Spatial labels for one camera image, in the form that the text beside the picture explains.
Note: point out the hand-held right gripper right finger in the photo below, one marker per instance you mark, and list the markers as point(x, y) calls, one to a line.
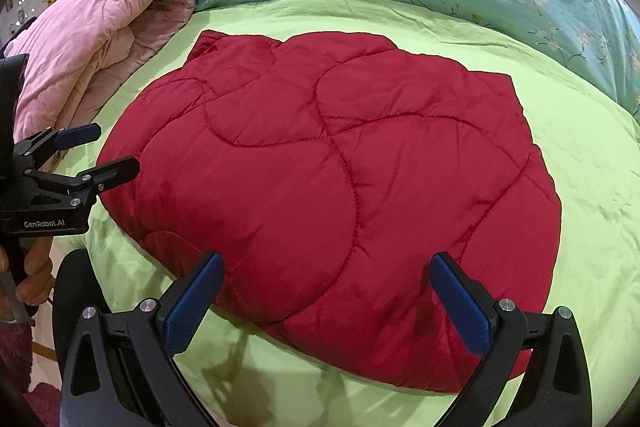
point(460, 302)

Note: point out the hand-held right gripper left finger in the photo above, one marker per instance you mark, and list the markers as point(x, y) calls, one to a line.
point(195, 302)

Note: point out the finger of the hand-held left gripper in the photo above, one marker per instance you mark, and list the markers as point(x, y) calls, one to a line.
point(77, 135)
point(112, 170)

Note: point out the red quilted jacket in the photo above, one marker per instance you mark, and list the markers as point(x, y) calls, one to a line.
point(300, 182)

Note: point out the person's left forearm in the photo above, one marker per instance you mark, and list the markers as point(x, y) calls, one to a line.
point(15, 352)

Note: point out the person's left hand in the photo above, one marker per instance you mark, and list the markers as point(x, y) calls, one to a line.
point(37, 277)

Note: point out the pink quilt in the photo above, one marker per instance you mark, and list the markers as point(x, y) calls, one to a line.
point(95, 32)

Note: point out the green bed sheet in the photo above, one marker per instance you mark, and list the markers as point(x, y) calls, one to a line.
point(590, 207)

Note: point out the wooden bed frame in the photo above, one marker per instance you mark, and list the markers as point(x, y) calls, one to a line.
point(44, 351)

